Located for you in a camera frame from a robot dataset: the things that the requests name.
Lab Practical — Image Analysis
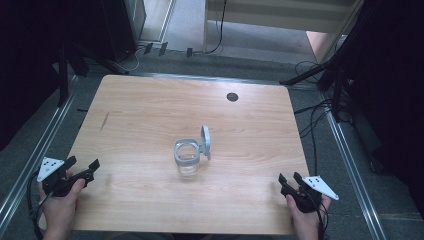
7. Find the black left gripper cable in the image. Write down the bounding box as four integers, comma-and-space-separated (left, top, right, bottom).
26, 169, 46, 240

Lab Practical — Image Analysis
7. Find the clear glass jar grey lid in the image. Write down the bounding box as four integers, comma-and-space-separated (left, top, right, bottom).
172, 124, 213, 178

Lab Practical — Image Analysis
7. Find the black hanging cable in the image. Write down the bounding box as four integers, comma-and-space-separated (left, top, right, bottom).
192, 0, 229, 56

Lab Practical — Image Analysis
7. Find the aluminium floor rail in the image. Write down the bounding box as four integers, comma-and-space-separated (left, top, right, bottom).
322, 108, 388, 240
0, 75, 80, 228

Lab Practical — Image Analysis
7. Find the person's left hand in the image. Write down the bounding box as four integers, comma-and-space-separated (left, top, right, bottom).
37, 169, 86, 237

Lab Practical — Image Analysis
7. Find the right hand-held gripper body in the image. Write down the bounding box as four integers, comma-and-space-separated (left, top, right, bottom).
289, 175, 341, 214

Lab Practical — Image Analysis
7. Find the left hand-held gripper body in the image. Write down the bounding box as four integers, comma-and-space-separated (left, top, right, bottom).
36, 156, 95, 198

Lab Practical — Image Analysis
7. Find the white shelf frame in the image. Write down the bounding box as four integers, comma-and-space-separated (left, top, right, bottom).
202, 0, 366, 64

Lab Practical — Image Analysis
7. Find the black tripod stand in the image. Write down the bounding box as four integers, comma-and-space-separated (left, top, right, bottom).
279, 39, 354, 123

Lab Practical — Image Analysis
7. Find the black cabinet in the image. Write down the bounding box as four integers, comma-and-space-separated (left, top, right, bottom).
99, 0, 148, 64

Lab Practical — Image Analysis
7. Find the person's right hand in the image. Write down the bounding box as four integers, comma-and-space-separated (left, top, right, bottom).
285, 194, 333, 240

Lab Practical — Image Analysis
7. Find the white floor cable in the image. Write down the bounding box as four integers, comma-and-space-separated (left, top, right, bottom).
117, 46, 145, 73

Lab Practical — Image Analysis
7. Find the black metal stand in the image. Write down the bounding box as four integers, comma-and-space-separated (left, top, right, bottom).
55, 41, 90, 108

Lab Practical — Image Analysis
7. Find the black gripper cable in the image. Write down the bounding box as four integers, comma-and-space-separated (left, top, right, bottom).
26, 169, 46, 240
309, 189, 330, 240

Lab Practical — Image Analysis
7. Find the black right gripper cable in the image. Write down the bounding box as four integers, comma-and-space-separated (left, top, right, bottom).
309, 189, 330, 240

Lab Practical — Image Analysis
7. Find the black floor cable bundle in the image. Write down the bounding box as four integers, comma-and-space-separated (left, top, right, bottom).
293, 59, 335, 168

